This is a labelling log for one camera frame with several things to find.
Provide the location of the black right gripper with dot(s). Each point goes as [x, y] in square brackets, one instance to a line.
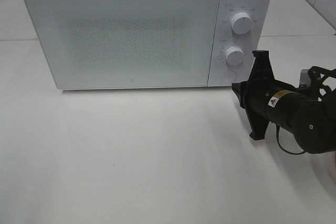
[269, 100]

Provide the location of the pink plate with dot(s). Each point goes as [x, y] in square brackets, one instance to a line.
[332, 167]

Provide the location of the round door release button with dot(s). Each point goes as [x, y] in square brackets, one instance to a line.
[228, 77]

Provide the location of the white microwave door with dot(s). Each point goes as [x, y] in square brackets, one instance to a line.
[111, 44]

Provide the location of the white microwave oven body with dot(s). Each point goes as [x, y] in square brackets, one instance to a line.
[252, 1]

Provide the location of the lower white dial knob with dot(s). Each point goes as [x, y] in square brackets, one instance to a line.
[234, 55]

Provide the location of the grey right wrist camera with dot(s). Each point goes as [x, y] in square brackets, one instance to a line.
[306, 77]

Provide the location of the upper white dial knob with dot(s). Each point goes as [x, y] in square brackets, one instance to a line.
[241, 22]

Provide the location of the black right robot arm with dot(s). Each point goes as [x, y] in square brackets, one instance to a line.
[308, 111]

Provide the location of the white dial knob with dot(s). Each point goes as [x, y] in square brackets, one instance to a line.
[241, 22]
[234, 55]

